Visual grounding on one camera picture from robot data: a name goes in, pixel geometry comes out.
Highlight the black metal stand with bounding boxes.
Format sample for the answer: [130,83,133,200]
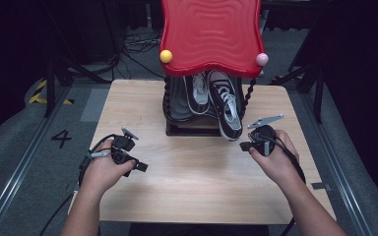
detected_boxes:
[269,60,327,125]
[43,53,113,119]

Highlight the bundle of black floor cables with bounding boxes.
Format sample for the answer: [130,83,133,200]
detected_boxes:
[116,28,165,81]

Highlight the person's right hand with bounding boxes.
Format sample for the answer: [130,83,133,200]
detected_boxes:
[248,129,301,185]

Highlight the black white canvas sneaker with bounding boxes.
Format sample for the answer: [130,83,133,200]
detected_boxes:
[182,72,212,116]
[206,69,244,143]

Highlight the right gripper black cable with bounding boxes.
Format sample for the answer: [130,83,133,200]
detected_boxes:
[265,135,307,236]

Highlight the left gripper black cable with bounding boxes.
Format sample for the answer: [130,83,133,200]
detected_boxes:
[77,133,126,189]

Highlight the grey tape piece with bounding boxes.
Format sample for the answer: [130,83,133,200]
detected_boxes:
[310,181,332,192]

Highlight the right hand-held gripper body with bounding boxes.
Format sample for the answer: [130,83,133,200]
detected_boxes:
[247,113,285,157]

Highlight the yellow black hazard tape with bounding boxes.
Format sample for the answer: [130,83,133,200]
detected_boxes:
[28,79,76,106]

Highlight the person's left hand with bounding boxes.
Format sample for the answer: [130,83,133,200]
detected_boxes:
[78,139,138,198]

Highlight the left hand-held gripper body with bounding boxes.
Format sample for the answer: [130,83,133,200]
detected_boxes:
[110,126,140,165]

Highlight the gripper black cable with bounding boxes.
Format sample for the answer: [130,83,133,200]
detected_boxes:
[265,135,307,236]
[77,133,126,189]

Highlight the grey metal floor rail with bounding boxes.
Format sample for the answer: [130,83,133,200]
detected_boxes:
[0,86,74,236]

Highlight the red and black shoe rack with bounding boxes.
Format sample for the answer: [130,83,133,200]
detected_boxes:
[158,0,270,138]

